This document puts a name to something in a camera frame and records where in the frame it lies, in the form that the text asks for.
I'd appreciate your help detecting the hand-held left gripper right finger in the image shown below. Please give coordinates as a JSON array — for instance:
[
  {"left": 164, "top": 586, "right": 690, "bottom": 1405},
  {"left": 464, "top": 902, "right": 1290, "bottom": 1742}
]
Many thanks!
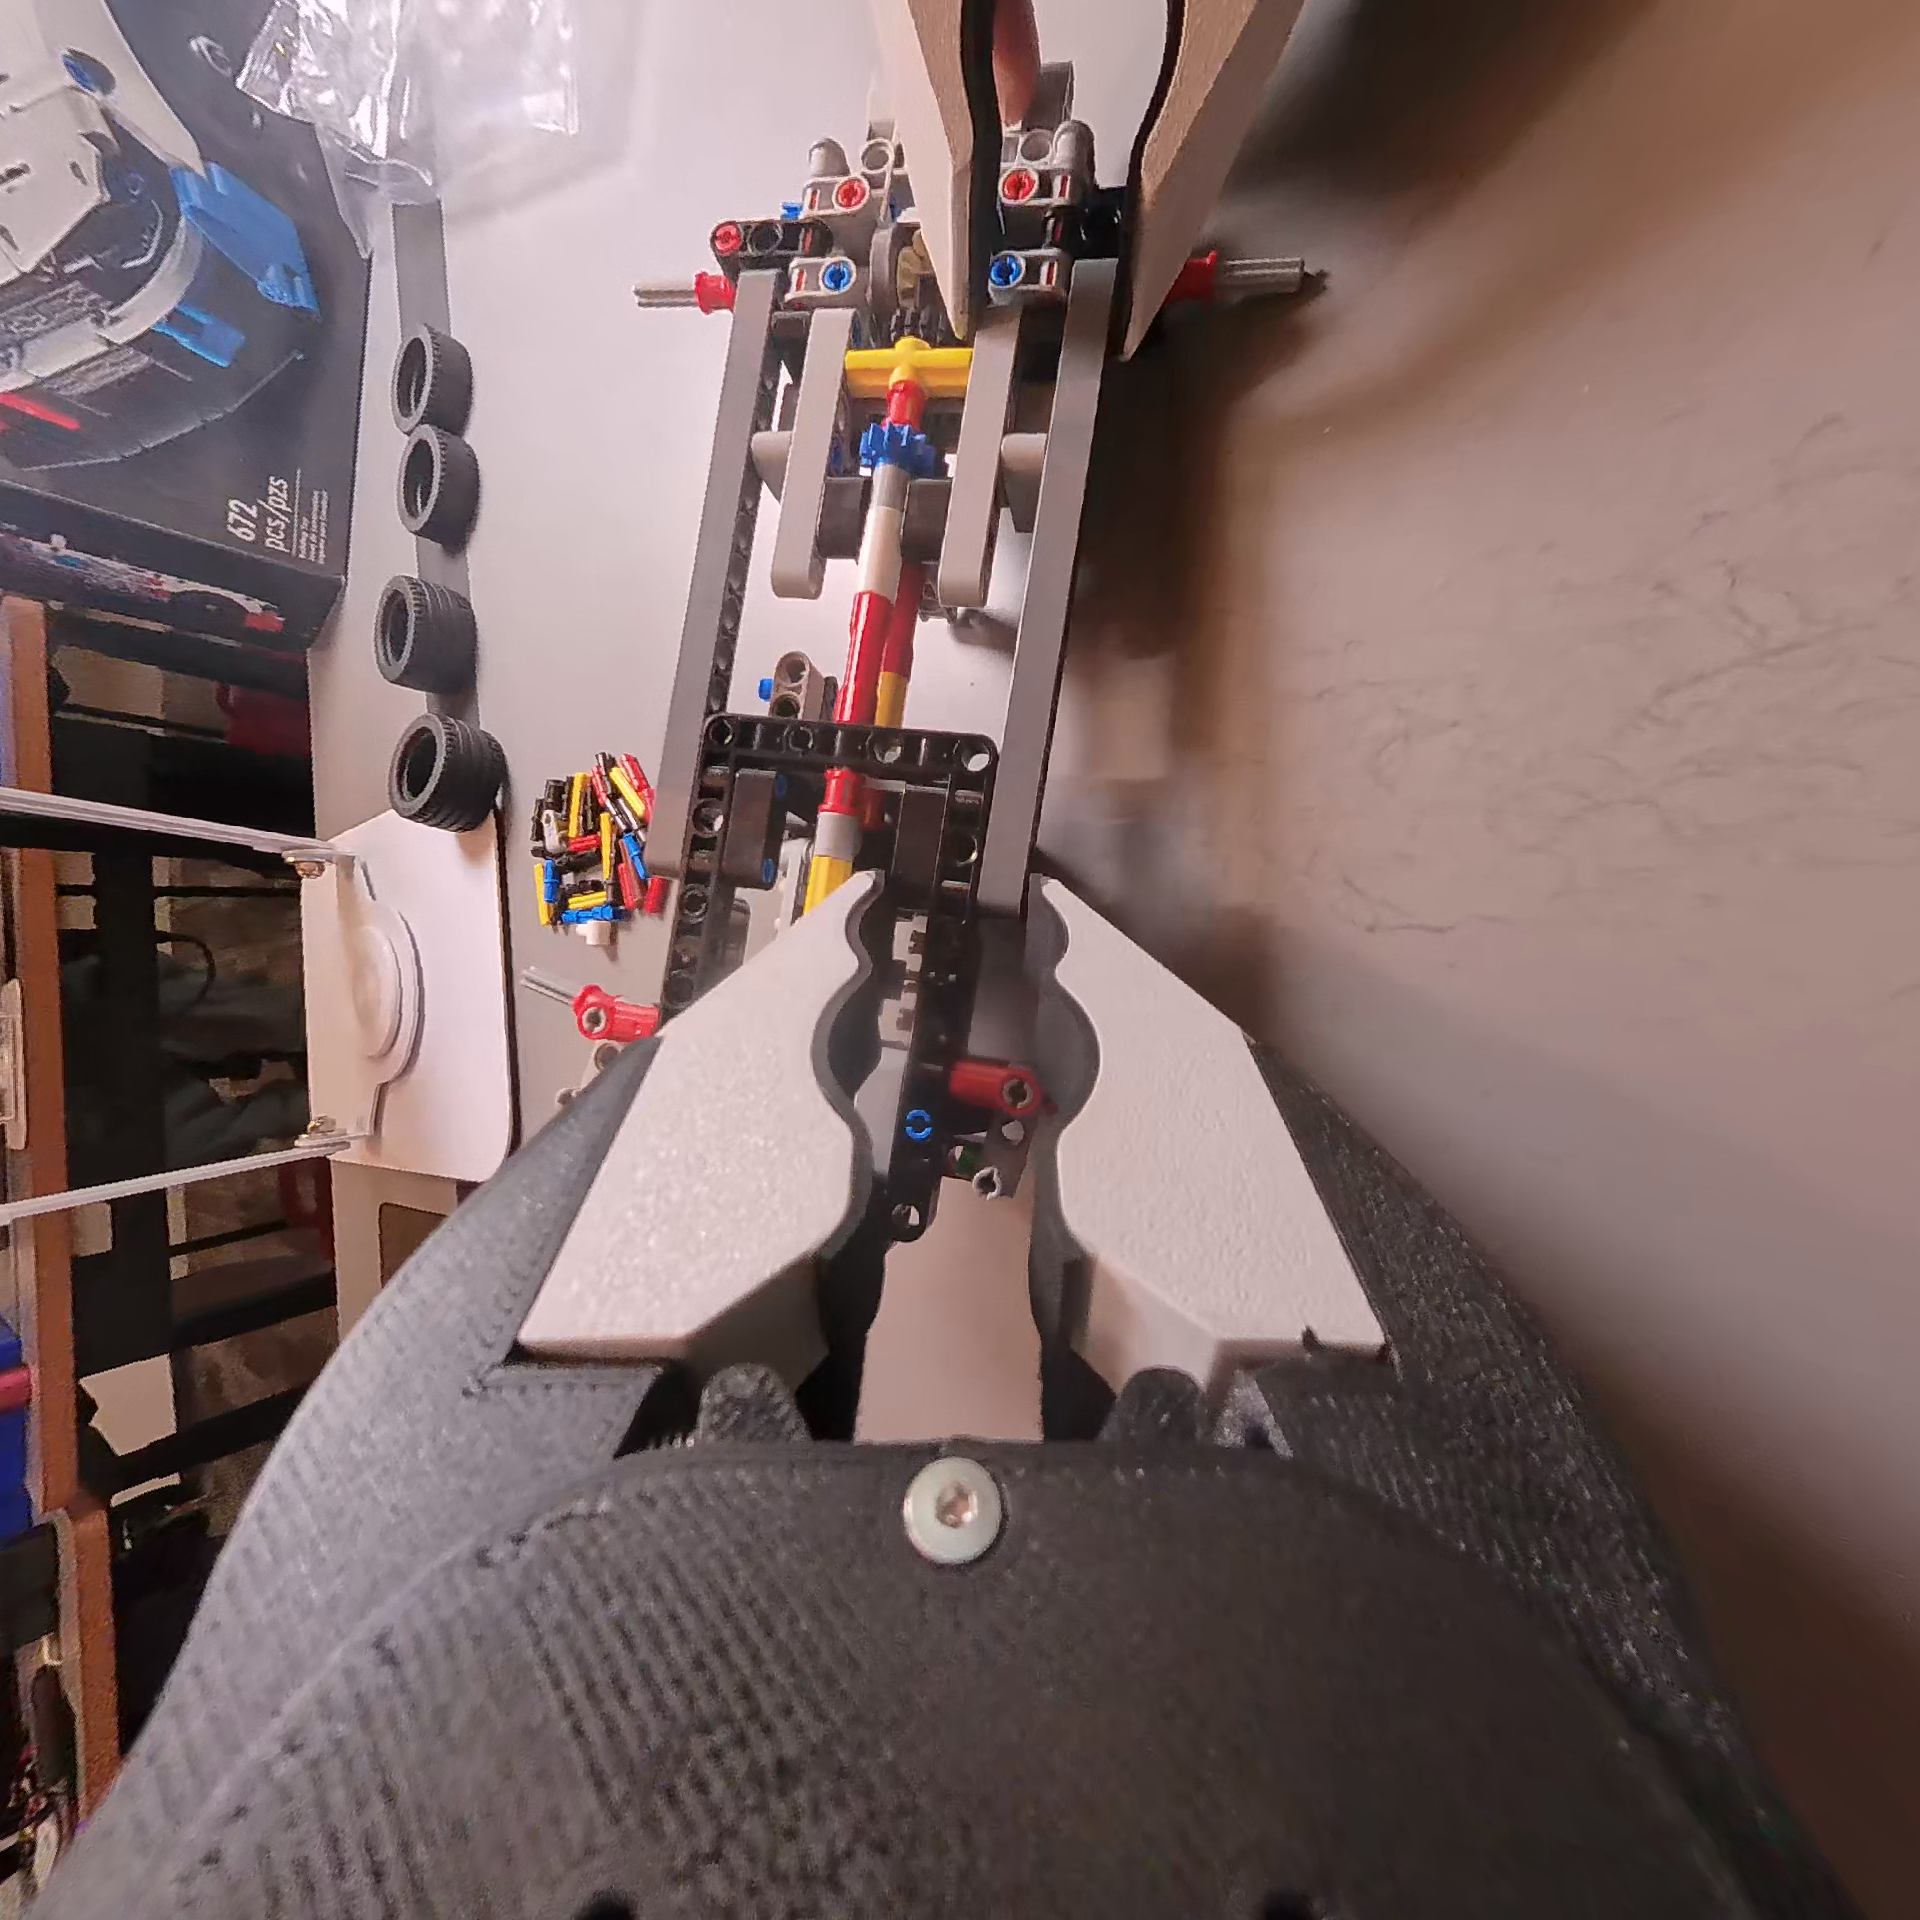
[{"left": 1027, "top": 876, "right": 1390, "bottom": 1407}]

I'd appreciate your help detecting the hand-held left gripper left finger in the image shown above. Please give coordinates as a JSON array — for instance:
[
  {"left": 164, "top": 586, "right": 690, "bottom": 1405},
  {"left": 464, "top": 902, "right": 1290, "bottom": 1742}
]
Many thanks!
[{"left": 515, "top": 867, "right": 890, "bottom": 1373}]

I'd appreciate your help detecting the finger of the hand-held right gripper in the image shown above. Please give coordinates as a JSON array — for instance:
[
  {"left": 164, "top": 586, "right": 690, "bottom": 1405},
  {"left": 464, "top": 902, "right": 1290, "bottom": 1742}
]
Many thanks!
[
  {"left": 1118, "top": 0, "right": 1308, "bottom": 365},
  {"left": 874, "top": 0, "right": 1008, "bottom": 328}
]

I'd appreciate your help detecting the lego car chassis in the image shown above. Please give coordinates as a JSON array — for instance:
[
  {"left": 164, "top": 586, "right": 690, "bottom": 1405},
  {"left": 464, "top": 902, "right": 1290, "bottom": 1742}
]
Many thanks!
[{"left": 522, "top": 63, "right": 1330, "bottom": 1243}]

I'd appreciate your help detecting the pile of small lego pins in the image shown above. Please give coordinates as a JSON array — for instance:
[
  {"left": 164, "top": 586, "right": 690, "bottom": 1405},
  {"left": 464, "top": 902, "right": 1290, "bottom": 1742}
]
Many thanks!
[{"left": 533, "top": 749, "right": 669, "bottom": 940}]

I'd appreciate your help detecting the black lego set box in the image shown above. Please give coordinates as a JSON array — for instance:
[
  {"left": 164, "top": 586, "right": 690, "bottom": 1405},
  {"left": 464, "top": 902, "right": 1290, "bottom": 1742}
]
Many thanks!
[{"left": 0, "top": 0, "right": 376, "bottom": 650}]

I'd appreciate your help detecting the white stand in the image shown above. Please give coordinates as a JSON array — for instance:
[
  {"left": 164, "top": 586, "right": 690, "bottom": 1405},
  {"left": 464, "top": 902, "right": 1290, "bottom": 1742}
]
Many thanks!
[{"left": 0, "top": 786, "right": 522, "bottom": 1225}]

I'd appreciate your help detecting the black rubber tire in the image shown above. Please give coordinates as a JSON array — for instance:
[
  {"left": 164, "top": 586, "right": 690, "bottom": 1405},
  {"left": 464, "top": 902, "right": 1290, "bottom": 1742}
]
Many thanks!
[
  {"left": 394, "top": 423, "right": 484, "bottom": 545},
  {"left": 386, "top": 708, "right": 511, "bottom": 834},
  {"left": 371, "top": 573, "right": 478, "bottom": 697},
  {"left": 388, "top": 321, "right": 478, "bottom": 438}
]

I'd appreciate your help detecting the dark grey strip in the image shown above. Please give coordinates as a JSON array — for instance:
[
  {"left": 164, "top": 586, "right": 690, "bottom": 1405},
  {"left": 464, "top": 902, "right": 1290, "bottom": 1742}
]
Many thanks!
[{"left": 391, "top": 202, "right": 482, "bottom": 708}]

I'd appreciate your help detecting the clear plastic bag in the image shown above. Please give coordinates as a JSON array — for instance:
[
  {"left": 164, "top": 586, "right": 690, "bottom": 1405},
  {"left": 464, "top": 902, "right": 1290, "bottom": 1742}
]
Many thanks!
[{"left": 240, "top": 0, "right": 504, "bottom": 211}]

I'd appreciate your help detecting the black metal rack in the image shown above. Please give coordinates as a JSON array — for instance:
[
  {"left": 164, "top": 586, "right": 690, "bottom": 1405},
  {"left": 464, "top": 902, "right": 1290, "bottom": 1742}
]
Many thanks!
[{"left": 50, "top": 630, "right": 337, "bottom": 1383}]

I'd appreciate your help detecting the wooden shelf unit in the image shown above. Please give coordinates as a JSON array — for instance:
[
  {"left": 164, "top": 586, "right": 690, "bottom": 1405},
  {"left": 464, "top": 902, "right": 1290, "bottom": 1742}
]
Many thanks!
[{"left": 0, "top": 597, "right": 122, "bottom": 1819}]

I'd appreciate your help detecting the blue plastic bin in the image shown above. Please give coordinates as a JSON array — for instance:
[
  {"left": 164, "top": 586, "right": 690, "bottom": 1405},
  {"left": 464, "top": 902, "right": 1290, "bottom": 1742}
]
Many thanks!
[{"left": 0, "top": 1316, "right": 34, "bottom": 1539}]

